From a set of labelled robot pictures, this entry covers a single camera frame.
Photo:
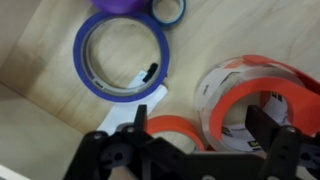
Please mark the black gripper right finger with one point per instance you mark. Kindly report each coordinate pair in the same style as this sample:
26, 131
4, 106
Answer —
265, 131

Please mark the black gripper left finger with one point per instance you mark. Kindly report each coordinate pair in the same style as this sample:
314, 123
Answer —
139, 122

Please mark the clear tape red dispenser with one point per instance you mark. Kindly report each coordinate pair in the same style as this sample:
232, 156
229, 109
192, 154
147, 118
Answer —
286, 94

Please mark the blue masking tape roll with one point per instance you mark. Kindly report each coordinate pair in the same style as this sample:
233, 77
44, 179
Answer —
121, 58

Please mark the red tape roll in drawer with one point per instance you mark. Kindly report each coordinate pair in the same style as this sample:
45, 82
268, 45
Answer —
176, 124

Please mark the small blue-edged tape roll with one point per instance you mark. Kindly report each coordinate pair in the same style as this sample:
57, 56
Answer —
167, 13

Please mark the purple tape roll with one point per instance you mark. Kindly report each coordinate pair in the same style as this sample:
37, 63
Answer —
119, 6

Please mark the white paper label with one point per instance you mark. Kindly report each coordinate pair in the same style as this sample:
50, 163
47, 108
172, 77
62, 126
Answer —
125, 112

